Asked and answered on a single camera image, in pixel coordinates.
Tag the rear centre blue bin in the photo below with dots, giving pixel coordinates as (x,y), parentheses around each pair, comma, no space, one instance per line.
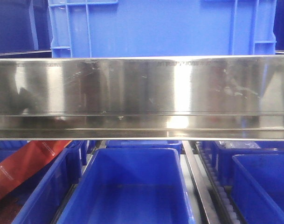
(175,144)

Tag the blue bin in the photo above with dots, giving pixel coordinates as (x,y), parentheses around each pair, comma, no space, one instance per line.
(130,186)
(175,144)
(258,187)
(224,162)
(37,200)

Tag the rear right blue bin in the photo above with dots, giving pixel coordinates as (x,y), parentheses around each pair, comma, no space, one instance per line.
(224,162)

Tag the clear plastic bags in bin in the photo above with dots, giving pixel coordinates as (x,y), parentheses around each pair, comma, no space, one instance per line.
(239,144)

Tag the stainless steel shelf beam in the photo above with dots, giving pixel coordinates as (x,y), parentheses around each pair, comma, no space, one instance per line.
(178,98)

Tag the large blue crate upper shelf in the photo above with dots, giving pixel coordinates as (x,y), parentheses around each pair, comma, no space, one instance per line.
(127,28)

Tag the left blue bin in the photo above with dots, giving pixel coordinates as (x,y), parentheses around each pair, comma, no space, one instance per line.
(37,200)

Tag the red foil pouch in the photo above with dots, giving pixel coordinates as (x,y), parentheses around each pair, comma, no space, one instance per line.
(26,162)

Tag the white roller track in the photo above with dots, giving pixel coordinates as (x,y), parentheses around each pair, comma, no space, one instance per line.
(220,194)

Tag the steel divider rail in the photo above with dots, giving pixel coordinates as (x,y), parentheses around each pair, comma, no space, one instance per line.
(207,208)

